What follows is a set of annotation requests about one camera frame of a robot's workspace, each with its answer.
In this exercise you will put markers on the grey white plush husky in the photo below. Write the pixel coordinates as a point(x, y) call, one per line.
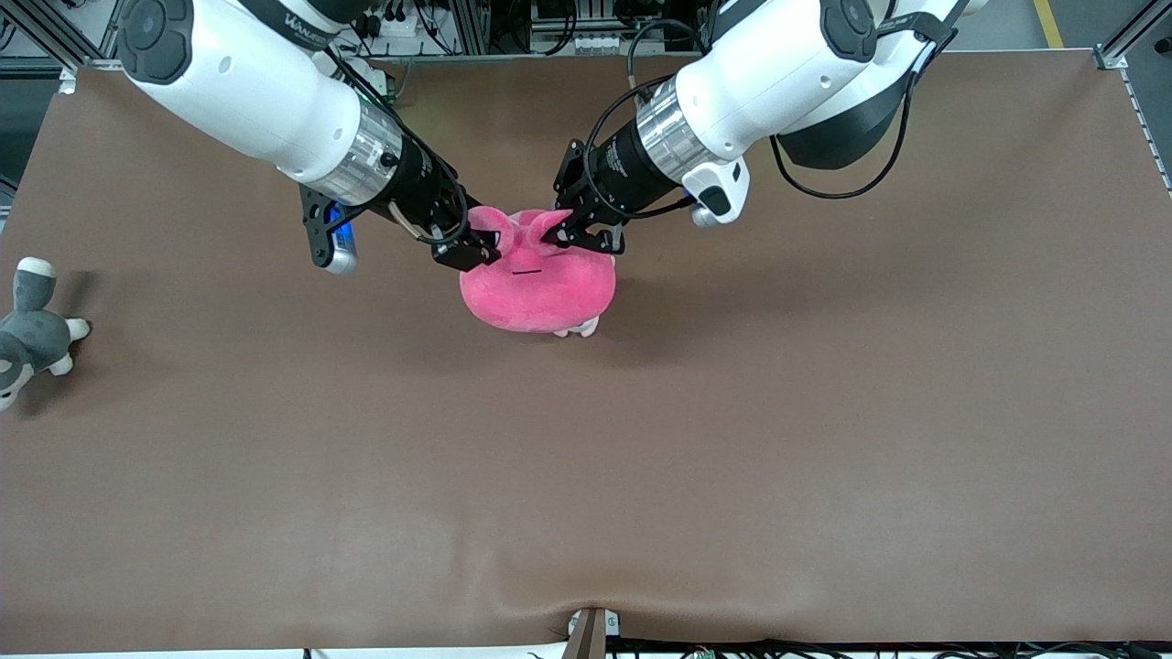
point(37, 339)

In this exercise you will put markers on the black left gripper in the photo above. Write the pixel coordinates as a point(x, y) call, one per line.
point(619, 175)

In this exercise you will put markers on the white power strip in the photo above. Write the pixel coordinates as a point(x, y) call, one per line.
point(586, 43)

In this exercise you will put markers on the brown table mat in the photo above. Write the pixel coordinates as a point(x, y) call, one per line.
point(586, 476)

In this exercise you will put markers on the pink round plush toy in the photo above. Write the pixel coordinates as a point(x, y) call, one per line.
point(536, 293)

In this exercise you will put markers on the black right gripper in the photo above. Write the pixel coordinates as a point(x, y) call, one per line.
point(422, 186)

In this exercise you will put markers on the metal table edge bracket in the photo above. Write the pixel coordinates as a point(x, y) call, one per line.
point(591, 636)

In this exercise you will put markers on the aluminium frame profile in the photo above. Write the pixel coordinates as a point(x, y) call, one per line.
point(1112, 50)

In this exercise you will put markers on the white pink plush dog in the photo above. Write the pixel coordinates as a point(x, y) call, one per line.
point(586, 327)

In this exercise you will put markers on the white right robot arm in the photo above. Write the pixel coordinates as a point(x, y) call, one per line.
point(238, 82)

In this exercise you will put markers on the aluminium table edge rail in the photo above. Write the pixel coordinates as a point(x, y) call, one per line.
point(513, 58)

